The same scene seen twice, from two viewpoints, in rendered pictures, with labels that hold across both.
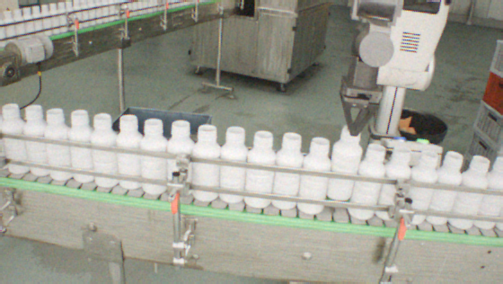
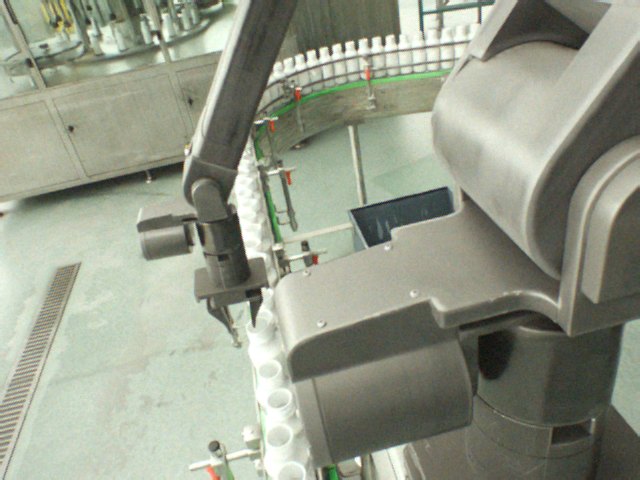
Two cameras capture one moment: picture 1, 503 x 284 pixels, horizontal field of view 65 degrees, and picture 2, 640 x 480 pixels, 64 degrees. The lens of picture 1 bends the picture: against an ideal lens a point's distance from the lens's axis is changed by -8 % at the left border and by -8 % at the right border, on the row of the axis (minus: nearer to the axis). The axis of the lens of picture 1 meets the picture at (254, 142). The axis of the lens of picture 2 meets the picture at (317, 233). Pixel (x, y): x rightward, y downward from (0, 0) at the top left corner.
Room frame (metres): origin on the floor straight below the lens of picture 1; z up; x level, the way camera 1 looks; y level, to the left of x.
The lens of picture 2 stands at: (0.81, -0.80, 1.72)
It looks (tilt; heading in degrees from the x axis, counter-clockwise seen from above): 33 degrees down; 82
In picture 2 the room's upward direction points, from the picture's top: 11 degrees counter-clockwise
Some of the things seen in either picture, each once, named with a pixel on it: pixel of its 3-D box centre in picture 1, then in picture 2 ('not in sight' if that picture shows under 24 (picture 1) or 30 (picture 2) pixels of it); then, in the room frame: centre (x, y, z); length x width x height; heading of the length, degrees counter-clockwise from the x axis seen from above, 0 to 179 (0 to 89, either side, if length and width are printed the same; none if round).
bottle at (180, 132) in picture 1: (180, 158); (261, 259); (0.81, 0.16, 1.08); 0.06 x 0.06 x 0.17
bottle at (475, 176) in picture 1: (470, 192); not in sight; (0.77, -0.48, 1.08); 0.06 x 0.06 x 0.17
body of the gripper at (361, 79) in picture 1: (362, 74); (227, 264); (0.76, -0.19, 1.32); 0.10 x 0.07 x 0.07; 177
